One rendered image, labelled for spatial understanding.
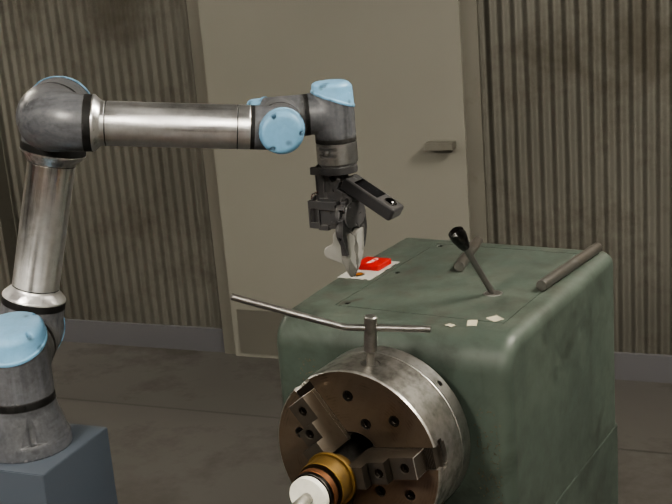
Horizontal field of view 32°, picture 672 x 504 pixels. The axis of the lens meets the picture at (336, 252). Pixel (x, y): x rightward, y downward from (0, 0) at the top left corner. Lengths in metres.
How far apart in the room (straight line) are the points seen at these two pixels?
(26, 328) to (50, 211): 0.22
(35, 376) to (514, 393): 0.82
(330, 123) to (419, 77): 2.88
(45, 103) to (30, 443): 0.59
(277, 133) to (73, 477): 0.70
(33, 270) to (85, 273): 3.85
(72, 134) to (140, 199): 3.76
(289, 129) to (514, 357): 0.54
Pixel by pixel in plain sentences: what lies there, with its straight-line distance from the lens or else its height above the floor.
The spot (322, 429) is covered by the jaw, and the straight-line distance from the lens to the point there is 1.94.
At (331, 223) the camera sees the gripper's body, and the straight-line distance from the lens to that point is 2.12.
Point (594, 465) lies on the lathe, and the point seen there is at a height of 0.83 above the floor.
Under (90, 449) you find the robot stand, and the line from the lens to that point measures 2.14.
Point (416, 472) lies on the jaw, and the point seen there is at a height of 1.10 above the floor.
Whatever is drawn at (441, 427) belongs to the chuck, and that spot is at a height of 1.14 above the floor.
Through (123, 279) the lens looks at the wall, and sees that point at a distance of 5.88.
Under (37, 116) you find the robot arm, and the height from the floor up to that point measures 1.69.
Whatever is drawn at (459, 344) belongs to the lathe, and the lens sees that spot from 2.01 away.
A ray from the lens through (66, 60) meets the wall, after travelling 5.77.
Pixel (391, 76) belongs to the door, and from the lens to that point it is 4.97.
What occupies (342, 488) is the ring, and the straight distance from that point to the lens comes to 1.88.
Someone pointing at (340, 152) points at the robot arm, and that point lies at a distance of 2.08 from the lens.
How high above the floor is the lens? 1.94
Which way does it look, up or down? 15 degrees down
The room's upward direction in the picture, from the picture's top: 5 degrees counter-clockwise
